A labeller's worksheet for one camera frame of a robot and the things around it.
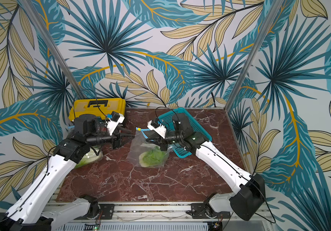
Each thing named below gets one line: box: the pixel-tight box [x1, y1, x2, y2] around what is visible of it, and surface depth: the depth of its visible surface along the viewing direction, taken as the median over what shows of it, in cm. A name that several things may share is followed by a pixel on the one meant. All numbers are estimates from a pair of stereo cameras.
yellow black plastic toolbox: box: [68, 98, 127, 122], surface depth 99 cm
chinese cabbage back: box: [138, 145, 165, 168], surface depth 81 cm
